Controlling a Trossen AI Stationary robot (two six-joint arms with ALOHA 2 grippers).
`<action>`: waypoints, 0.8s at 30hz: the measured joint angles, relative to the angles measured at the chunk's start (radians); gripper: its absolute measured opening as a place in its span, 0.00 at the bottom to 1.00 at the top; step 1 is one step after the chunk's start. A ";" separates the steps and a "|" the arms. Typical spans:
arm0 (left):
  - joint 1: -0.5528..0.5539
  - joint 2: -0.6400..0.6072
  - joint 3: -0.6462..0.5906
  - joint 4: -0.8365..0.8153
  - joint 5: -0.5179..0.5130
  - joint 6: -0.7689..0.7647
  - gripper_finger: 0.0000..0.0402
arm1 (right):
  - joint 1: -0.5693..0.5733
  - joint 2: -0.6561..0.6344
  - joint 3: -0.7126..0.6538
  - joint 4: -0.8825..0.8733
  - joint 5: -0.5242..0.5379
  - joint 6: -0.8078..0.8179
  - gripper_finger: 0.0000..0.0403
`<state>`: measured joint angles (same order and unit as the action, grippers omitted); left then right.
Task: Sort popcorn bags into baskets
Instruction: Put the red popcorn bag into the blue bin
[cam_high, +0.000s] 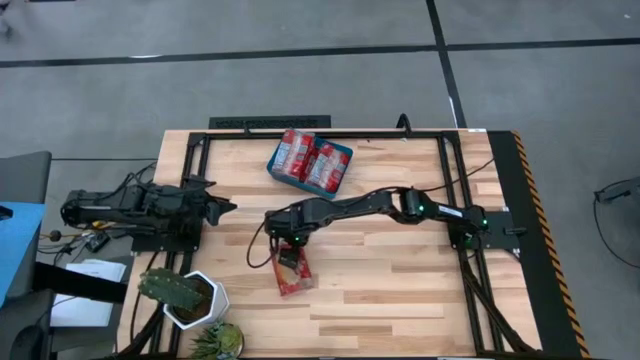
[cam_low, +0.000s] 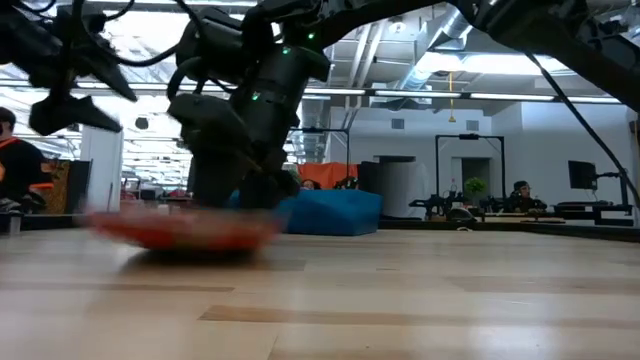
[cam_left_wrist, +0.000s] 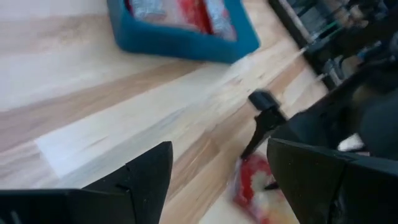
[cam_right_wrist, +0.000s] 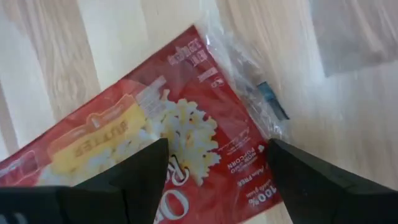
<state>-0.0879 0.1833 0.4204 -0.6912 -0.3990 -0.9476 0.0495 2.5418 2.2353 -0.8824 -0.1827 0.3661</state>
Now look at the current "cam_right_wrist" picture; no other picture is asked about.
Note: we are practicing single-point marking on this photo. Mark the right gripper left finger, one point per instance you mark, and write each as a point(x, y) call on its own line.
point(133, 186)

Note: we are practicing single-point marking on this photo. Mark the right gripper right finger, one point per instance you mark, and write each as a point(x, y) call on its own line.
point(311, 186)

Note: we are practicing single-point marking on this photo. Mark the red popcorn bag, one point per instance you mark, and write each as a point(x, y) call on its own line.
point(202, 81)

